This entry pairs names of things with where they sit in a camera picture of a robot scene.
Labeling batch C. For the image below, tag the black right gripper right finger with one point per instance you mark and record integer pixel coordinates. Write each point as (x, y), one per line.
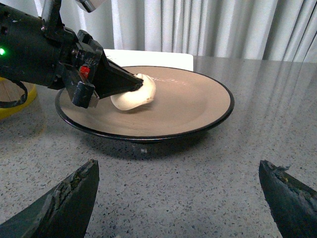
(293, 205)

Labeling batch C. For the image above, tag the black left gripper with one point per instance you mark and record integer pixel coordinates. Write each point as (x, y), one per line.
(80, 59)

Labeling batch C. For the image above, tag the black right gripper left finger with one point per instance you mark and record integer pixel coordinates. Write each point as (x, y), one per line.
(63, 212)

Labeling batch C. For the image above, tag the white steamed bun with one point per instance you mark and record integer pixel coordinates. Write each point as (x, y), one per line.
(130, 100)

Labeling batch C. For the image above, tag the brown plate with black rim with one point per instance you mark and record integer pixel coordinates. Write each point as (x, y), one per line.
(185, 103)

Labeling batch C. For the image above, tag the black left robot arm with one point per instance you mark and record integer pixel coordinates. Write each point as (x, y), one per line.
(42, 51)

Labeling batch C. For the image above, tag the white rectangular tray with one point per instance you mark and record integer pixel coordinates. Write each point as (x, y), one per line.
(148, 58)

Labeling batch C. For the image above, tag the yellow rimmed bamboo steamer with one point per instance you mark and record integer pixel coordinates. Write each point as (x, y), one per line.
(11, 93)

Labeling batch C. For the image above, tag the grey pleated curtain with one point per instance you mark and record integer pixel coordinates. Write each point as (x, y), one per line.
(284, 30)

